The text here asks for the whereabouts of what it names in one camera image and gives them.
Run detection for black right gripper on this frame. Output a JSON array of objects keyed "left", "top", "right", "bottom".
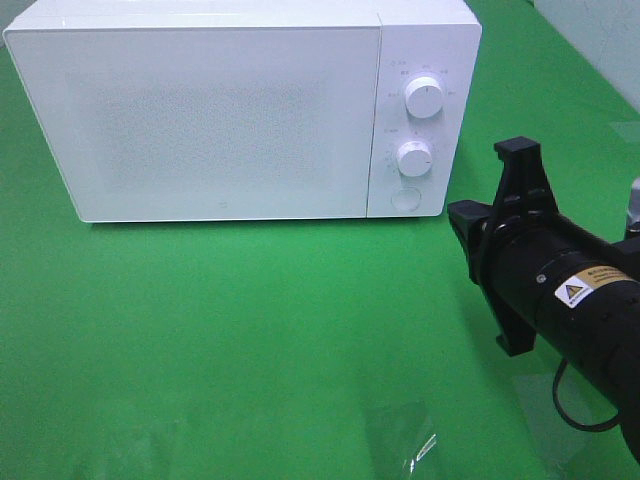
[{"left": 447, "top": 136, "right": 575, "bottom": 356}]

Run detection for round microwave door button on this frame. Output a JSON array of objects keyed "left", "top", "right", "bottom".
[{"left": 391, "top": 187, "right": 422, "bottom": 212}]

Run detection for white microwave door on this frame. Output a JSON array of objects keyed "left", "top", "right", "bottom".
[{"left": 6, "top": 27, "right": 380, "bottom": 223}]

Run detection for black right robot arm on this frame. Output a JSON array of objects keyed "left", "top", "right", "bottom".
[{"left": 447, "top": 137, "right": 639, "bottom": 456}]

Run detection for lower white microwave knob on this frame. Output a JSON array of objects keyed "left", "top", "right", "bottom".
[{"left": 397, "top": 141, "right": 433, "bottom": 178}]

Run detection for white microwave knob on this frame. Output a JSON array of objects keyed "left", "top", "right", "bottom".
[
  {"left": 404, "top": 75, "right": 444, "bottom": 119},
  {"left": 397, "top": 141, "right": 433, "bottom": 178}
]

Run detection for upper white microwave knob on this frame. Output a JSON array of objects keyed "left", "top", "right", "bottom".
[{"left": 404, "top": 75, "right": 444, "bottom": 119}]

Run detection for green table cloth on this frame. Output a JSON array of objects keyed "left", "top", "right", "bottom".
[{"left": 1, "top": 1, "right": 639, "bottom": 479}]

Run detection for clear tape patch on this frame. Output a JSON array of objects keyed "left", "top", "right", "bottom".
[
  {"left": 364, "top": 400, "right": 443, "bottom": 479},
  {"left": 512, "top": 373, "right": 614, "bottom": 479}
]

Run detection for white microwave oven body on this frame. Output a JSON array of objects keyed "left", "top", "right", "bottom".
[{"left": 3, "top": 1, "right": 482, "bottom": 223}]

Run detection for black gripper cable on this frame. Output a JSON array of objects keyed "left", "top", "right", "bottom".
[{"left": 551, "top": 358, "right": 621, "bottom": 431}]

